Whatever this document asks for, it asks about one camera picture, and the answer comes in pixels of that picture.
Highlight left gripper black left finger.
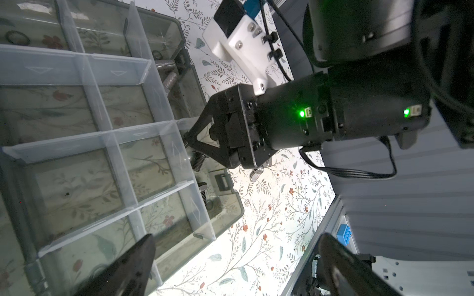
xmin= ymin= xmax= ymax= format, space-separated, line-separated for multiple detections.
xmin=76 ymin=234 xmax=156 ymax=296

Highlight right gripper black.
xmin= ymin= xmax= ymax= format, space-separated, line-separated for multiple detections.
xmin=185 ymin=72 xmax=341 ymax=168

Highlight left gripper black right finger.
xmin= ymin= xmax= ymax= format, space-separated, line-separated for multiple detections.
xmin=319 ymin=233 xmax=399 ymax=296

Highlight grey threaded bolt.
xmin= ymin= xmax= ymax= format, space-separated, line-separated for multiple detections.
xmin=191 ymin=151 xmax=207 ymax=172

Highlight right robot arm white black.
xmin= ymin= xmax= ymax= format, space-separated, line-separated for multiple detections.
xmin=185 ymin=1 xmax=474 ymax=169

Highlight blue lego brick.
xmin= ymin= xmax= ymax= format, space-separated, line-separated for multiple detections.
xmin=336 ymin=224 xmax=352 ymax=246

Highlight black bolt in organizer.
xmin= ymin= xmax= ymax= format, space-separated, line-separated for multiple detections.
xmin=197 ymin=182 xmax=208 ymax=208

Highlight silver bolts in organizer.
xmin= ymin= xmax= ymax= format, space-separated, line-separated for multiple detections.
xmin=155 ymin=59 xmax=179 ymax=93

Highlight floral patterned table mat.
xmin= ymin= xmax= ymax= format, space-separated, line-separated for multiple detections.
xmin=137 ymin=1 xmax=335 ymax=296

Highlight clear green compartment organizer box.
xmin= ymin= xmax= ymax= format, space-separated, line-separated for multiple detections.
xmin=1 ymin=1 xmax=244 ymax=296

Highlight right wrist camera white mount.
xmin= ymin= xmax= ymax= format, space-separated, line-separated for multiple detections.
xmin=202 ymin=1 xmax=283 ymax=96

